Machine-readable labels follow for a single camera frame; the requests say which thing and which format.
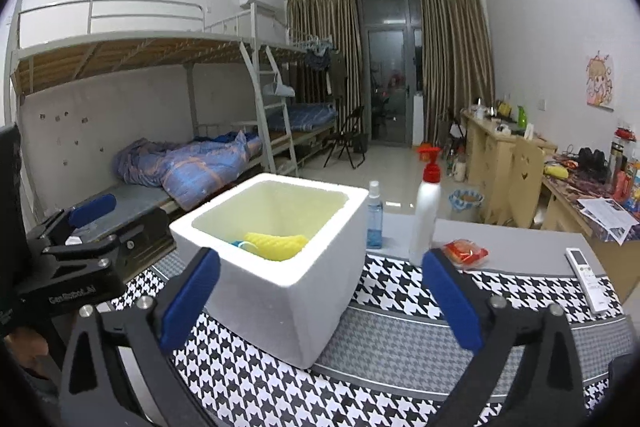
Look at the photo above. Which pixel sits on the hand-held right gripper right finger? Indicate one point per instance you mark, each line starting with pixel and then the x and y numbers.
pixel 450 302

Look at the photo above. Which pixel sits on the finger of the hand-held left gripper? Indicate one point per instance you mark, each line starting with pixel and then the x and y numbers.
pixel 145 239
pixel 92 209

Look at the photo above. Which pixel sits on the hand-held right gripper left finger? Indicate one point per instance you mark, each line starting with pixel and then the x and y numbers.
pixel 192 297

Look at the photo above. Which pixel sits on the blue face mask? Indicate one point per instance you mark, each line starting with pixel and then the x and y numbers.
pixel 245 246

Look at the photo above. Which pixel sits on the white foam box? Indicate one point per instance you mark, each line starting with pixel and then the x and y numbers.
pixel 280 307

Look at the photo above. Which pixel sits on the red snack packet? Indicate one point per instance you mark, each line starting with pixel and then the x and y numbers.
pixel 470 253

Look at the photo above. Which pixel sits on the houndstooth tablecloth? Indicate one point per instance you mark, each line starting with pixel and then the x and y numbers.
pixel 390 342

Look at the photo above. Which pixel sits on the white pump lotion bottle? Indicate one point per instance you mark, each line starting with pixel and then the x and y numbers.
pixel 424 217

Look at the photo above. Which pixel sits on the blue checked quilt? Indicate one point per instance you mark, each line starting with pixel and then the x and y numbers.
pixel 200 162

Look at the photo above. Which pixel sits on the blue waste basket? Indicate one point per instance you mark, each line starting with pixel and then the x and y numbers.
pixel 466 207

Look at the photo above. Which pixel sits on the blue spray bottle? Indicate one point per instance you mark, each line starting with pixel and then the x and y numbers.
pixel 374 222

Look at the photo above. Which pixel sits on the wooden chair with face cutout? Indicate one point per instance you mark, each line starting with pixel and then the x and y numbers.
pixel 517 187

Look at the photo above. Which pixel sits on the white remote control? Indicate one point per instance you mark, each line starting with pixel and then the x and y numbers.
pixel 590 282

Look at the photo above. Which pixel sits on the wooden cabinet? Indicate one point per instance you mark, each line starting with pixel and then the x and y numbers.
pixel 482 157

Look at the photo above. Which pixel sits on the wooden desk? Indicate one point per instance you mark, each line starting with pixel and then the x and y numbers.
pixel 570 212

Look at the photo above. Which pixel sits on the white metal bunk bed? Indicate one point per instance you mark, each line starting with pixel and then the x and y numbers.
pixel 305 117
pixel 100 57

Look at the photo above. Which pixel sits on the yellow pouch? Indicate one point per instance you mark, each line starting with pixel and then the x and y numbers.
pixel 556 170

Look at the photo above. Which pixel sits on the white printed papers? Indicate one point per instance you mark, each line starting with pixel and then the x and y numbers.
pixel 607 217

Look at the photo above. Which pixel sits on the black folding chair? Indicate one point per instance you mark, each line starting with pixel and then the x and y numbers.
pixel 347 132

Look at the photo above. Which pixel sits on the black headphones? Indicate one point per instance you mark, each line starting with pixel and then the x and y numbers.
pixel 594 159

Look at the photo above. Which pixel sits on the row of toiletry bottles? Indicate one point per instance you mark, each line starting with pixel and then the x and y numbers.
pixel 627 177

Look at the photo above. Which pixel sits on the glass balcony door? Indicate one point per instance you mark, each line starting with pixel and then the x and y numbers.
pixel 392 72

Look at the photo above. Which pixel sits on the brown curtain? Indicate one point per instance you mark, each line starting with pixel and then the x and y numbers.
pixel 455 57
pixel 320 17

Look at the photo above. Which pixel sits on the dark hanging clothes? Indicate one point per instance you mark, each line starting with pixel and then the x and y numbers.
pixel 320 62

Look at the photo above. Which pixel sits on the pink cartoon wall poster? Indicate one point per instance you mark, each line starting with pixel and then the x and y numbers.
pixel 600 82

